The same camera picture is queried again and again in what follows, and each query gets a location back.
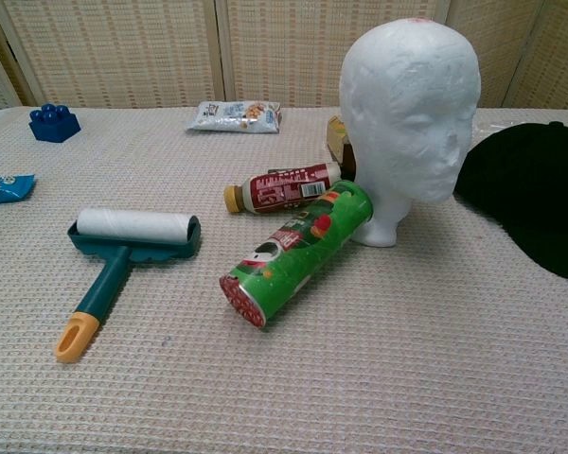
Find black cap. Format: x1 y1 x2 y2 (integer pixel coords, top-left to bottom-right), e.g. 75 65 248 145
453 121 568 281

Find white foam mannequin head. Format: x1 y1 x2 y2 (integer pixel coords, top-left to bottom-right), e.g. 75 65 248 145
338 14 483 248

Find green Pringles chips can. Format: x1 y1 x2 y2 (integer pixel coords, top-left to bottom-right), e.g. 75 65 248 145
219 180 376 330

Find red label drink bottle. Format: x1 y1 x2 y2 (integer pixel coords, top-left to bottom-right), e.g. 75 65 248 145
223 162 344 215

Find brown yellow cardboard box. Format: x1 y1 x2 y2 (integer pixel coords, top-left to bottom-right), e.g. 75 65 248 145
326 115 359 178

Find white snack bag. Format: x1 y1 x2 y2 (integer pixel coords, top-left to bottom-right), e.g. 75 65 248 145
185 100 283 135

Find teal lint roller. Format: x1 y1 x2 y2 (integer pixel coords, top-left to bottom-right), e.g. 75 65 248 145
54 208 203 364

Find beige woven tablecloth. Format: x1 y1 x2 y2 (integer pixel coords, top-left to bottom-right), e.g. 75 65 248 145
0 105 568 454

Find woven folding screen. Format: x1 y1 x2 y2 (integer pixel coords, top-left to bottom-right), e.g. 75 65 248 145
0 0 568 118

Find blue toy building block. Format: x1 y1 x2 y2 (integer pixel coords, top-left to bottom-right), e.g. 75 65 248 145
28 103 82 143

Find blue snack packet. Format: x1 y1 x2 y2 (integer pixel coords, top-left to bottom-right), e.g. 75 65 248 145
0 174 37 209

